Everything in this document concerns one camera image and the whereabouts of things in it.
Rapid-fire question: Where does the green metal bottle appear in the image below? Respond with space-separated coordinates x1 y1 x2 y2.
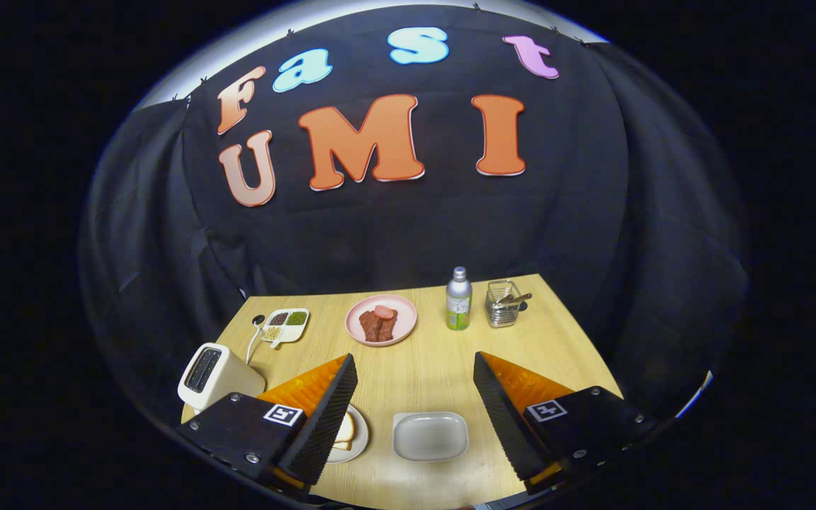
446 266 473 332

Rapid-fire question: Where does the toasted bread slice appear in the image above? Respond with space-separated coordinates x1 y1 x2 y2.
332 411 356 446

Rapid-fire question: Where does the white square dish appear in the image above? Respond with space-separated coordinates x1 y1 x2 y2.
392 412 470 463

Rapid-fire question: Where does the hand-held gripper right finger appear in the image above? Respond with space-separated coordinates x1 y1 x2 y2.
472 351 664 497

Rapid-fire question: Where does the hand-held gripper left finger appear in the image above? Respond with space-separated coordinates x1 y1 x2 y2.
176 353 359 500

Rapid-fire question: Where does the wire cutlery basket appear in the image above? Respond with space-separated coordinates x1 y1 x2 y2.
484 280 522 329

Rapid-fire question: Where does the white divided dish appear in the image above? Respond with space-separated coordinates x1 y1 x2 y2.
261 308 310 349

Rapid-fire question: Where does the white toaster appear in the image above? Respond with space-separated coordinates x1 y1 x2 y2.
177 343 267 414

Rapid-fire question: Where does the white round plate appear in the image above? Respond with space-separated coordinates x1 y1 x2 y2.
325 404 370 464

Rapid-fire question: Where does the pink plate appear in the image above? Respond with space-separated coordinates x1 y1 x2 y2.
345 294 418 347

